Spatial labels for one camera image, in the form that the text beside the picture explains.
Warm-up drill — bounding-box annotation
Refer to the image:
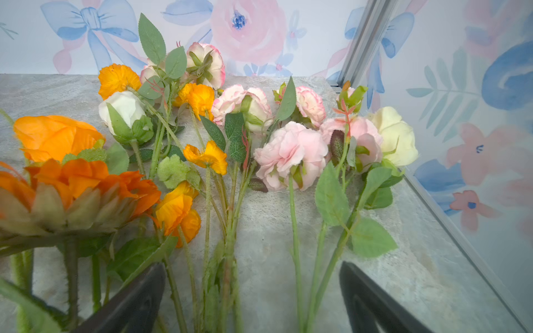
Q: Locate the orange ranunculus flower spray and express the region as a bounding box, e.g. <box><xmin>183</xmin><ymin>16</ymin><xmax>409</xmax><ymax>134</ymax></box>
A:
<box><xmin>14</xmin><ymin>63</ymin><xmax>234</xmax><ymax>333</ymax></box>

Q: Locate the pink and cream rose spray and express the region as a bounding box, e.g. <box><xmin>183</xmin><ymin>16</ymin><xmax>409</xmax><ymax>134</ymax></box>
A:
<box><xmin>254</xmin><ymin>82</ymin><xmax>419</xmax><ymax>332</ymax></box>

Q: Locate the aluminium corner post right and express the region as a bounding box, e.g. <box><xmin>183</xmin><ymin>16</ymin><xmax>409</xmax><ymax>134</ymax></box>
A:
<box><xmin>337</xmin><ymin>0</ymin><xmax>398</xmax><ymax>87</ymax></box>

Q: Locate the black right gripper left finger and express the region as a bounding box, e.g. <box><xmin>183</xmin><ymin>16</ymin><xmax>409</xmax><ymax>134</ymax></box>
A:
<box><xmin>73</xmin><ymin>263</ymin><xmax>166</xmax><ymax>333</ymax></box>

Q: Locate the pink carnation flower spray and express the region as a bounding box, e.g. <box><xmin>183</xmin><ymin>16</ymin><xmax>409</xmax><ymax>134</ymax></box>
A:
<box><xmin>138</xmin><ymin>16</ymin><xmax>261</xmax><ymax>332</ymax></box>

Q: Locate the orange-red gerbera flower stem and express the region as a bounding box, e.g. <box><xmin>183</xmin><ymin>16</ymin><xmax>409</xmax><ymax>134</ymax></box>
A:
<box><xmin>1</xmin><ymin>159</ymin><xmax>161</xmax><ymax>330</ymax></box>

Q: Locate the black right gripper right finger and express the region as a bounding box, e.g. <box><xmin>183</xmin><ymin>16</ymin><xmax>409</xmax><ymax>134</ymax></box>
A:
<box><xmin>340</xmin><ymin>262</ymin><xmax>432</xmax><ymax>333</ymax></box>

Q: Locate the white rose flower stem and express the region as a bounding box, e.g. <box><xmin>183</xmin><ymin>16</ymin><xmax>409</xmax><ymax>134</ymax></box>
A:
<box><xmin>98</xmin><ymin>91</ymin><xmax>155</xmax><ymax>162</ymax></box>

